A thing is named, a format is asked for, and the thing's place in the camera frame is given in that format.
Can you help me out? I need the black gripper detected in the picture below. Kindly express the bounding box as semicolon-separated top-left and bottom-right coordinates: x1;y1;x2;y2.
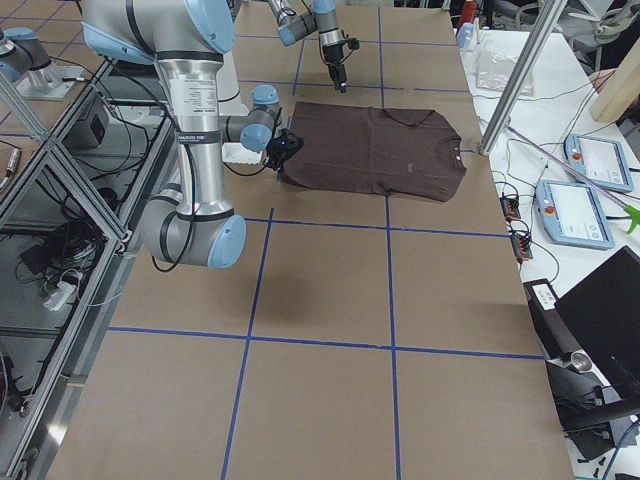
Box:
321;42;347;93

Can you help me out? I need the teach pendant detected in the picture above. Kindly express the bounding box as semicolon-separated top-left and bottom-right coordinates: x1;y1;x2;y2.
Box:
564;134;634;193
535;180;615;250

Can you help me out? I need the green tipped reacher stick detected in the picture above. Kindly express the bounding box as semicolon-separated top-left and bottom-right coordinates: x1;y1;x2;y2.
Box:
505;125;640;234

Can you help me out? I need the clear plastic bag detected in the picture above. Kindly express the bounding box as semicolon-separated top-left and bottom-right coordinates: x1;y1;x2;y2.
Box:
476;50;518;92

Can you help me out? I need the white camera post base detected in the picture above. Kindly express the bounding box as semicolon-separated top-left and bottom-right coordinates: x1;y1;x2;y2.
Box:
214;0;269;165

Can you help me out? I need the upper teach pendant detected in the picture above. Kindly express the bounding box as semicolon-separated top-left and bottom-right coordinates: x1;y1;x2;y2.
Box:
564;134;634;193

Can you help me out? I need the brown t-shirt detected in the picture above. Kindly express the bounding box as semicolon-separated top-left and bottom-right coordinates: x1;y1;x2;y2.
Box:
281;102;466;202

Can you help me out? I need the black laptop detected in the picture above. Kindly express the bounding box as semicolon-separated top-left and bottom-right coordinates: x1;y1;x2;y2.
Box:
555;246;639;398

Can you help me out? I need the aluminium frame post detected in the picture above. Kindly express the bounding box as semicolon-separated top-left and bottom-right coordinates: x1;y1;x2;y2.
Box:
479;0;566;155

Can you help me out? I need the lower teach pendant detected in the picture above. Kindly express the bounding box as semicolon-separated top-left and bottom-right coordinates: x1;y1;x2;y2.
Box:
535;180;615;250

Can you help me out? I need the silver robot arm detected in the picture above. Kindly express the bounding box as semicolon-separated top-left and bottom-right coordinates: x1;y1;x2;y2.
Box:
82;1;279;269
268;0;359;93

